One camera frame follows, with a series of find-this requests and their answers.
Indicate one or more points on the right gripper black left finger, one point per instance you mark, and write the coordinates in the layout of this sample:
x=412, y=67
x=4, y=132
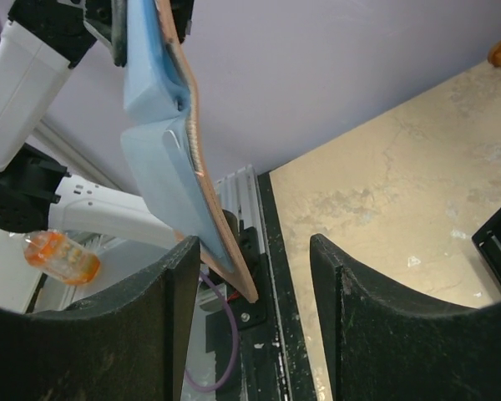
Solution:
x=127, y=342

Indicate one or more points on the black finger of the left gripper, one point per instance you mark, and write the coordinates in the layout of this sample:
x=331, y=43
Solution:
x=106, y=20

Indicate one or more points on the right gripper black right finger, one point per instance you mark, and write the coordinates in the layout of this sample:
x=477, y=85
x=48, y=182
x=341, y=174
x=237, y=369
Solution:
x=386, y=341

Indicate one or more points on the pink leather card holder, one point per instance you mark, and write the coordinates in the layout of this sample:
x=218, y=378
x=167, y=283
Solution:
x=164, y=148

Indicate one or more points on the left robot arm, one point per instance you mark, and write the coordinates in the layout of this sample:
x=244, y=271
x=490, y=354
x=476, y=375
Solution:
x=41, y=43

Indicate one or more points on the orange object outside cell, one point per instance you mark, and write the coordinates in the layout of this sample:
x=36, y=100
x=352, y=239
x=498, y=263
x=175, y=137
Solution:
x=60, y=257

